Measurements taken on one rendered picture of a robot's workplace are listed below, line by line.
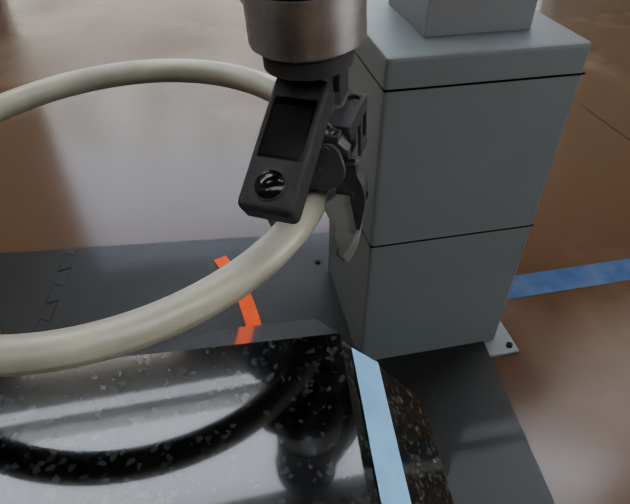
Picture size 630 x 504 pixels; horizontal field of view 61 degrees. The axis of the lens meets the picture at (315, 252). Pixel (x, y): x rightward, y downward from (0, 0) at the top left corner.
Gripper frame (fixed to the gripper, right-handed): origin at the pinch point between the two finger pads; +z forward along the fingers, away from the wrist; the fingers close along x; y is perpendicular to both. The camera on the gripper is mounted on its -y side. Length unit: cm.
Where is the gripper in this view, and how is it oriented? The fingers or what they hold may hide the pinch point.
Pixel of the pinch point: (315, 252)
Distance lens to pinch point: 53.2
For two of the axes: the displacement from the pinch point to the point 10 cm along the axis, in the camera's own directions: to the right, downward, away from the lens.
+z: 0.6, 7.3, 6.8
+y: 3.1, -6.6, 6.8
